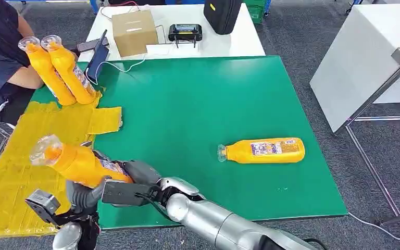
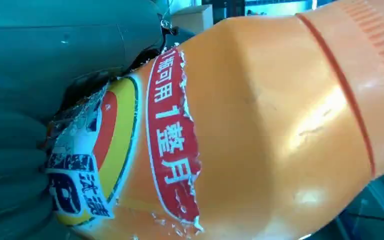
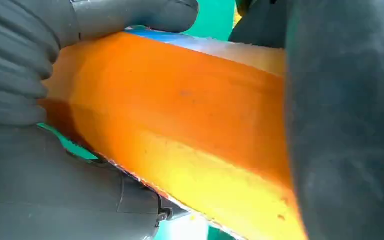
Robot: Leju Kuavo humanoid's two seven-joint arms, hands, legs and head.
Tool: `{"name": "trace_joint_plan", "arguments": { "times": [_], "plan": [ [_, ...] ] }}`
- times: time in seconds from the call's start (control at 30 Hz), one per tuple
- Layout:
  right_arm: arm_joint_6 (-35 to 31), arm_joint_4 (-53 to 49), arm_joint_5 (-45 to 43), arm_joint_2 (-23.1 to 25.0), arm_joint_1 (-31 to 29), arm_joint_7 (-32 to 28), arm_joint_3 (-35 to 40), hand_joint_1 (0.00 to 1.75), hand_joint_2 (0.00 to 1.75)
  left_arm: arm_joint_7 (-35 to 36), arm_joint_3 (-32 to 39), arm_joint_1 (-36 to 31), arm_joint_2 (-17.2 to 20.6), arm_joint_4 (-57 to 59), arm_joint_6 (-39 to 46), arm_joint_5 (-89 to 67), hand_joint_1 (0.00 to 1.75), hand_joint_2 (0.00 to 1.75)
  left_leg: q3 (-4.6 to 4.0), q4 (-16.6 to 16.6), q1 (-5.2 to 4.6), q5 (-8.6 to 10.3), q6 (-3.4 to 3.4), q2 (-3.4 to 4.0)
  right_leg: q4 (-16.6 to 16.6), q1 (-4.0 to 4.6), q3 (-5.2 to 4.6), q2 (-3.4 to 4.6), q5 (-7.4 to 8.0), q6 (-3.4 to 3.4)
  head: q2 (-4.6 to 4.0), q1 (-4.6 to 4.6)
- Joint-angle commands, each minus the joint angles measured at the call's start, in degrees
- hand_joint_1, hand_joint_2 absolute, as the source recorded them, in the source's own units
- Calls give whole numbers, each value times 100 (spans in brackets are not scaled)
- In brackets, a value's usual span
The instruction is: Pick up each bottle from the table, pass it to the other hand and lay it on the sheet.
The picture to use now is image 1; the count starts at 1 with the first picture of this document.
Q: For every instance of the black handheld controller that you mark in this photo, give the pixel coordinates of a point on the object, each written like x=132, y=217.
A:
x=185, y=32

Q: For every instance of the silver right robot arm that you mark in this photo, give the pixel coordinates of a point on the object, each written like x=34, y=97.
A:
x=213, y=220

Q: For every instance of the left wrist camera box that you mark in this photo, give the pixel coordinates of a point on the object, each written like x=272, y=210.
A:
x=43, y=204

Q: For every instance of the black carrying case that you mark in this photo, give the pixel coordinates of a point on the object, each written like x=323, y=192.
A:
x=222, y=14

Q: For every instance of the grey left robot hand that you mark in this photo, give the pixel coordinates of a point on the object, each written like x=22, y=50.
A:
x=82, y=202

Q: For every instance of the large white side table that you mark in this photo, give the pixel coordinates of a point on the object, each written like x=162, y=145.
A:
x=358, y=58

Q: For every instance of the blue tablet on stand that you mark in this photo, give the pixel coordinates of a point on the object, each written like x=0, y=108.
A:
x=98, y=60

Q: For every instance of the green crate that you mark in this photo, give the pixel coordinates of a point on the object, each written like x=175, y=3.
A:
x=255, y=9

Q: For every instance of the green table mat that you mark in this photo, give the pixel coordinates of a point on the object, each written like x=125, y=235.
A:
x=203, y=103

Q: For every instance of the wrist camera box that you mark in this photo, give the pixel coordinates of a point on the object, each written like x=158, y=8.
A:
x=43, y=204
x=124, y=193

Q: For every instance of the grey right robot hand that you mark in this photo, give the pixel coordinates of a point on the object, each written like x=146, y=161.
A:
x=143, y=172

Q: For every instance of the yellow sheet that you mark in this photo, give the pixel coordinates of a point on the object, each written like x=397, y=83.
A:
x=17, y=165

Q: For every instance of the orange drink bottle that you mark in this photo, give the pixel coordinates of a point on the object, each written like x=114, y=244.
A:
x=46, y=72
x=241, y=153
x=75, y=162
x=67, y=69

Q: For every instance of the dark smartphone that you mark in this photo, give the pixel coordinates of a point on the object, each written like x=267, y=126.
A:
x=88, y=45

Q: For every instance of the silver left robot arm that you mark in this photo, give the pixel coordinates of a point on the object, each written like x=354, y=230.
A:
x=67, y=238

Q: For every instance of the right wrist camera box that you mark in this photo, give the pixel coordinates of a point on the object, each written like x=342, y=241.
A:
x=124, y=193

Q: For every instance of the brown cardboard box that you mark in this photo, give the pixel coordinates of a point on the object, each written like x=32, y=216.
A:
x=134, y=32

